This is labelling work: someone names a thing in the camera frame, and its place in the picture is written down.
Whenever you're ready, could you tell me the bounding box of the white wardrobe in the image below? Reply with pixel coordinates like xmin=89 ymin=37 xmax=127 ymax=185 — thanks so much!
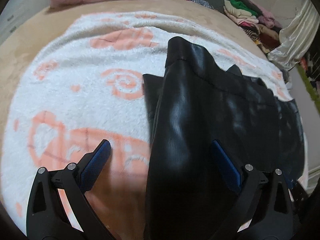
xmin=0 ymin=0 xmax=50 ymax=45

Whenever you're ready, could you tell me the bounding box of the beige bed cover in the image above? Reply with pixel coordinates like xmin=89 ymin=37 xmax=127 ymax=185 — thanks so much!
xmin=0 ymin=0 xmax=268 ymax=205

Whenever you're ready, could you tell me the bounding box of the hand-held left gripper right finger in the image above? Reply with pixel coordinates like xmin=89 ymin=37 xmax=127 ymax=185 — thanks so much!
xmin=211 ymin=140 xmax=294 ymax=240

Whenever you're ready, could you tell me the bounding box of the pile of folded clothes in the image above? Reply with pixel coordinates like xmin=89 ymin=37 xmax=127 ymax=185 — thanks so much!
xmin=223 ymin=0 xmax=283 ymax=53

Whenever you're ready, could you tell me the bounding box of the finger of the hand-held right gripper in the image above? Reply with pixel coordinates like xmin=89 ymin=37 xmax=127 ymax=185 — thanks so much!
xmin=287 ymin=177 xmax=310 ymax=205

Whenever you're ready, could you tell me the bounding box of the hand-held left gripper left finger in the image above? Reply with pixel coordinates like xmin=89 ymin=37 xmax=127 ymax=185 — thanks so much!
xmin=26 ymin=139 xmax=112 ymax=240

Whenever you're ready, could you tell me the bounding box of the black leather jacket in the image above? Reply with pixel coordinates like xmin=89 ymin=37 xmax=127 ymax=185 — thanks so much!
xmin=142 ymin=36 xmax=305 ymax=240

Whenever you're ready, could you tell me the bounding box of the white and orange printed blanket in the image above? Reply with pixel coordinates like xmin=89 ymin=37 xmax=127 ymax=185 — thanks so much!
xmin=6 ymin=10 xmax=293 ymax=230

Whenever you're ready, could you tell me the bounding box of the green cloth strip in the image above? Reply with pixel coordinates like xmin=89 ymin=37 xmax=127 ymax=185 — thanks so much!
xmin=299 ymin=62 xmax=320 ymax=105

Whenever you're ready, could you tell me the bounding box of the cream satin curtain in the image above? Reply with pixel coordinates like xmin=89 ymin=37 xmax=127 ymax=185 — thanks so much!
xmin=267 ymin=0 xmax=315 ymax=70

